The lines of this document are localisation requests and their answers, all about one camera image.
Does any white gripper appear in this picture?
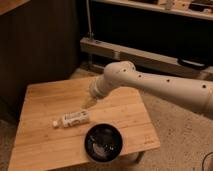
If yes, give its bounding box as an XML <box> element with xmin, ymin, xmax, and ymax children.
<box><xmin>82</xmin><ymin>75</ymin><xmax>114</xmax><ymax>109</ymax></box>

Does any clear labelled plastic bottle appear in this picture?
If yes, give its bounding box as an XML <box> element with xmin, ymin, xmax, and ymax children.
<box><xmin>52</xmin><ymin>110</ymin><xmax>90</xmax><ymax>128</ymax></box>

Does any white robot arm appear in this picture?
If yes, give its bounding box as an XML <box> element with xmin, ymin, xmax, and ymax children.
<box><xmin>82</xmin><ymin>61</ymin><xmax>213</xmax><ymax>120</ymax></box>

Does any black ceramic bowl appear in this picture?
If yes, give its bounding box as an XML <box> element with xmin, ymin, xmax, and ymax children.
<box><xmin>84</xmin><ymin>123</ymin><xmax>123</xmax><ymax>163</ymax></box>

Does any low wooden shelf bench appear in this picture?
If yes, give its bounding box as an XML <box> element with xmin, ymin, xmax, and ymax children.
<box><xmin>80</xmin><ymin>37</ymin><xmax>213</xmax><ymax>81</ymax></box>

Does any metal pole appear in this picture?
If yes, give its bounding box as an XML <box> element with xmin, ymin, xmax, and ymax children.
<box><xmin>86</xmin><ymin>0</ymin><xmax>94</xmax><ymax>40</ymax></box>

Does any wooden table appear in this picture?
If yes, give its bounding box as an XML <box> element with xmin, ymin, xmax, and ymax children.
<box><xmin>8</xmin><ymin>77</ymin><xmax>160</xmax><ymax>171</ymax></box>

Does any upper wooden shelf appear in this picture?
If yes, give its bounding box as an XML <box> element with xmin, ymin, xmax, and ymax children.
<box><xmin>92</xmin><ymin>0</ymin><xmax>213</xmax><ymax>21</ymax></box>

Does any black handle on bench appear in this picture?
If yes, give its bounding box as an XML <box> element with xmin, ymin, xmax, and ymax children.
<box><xmin>177</xmin><ymin>58</ymin><xmax>209</xmax><ymax>70</ymax></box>

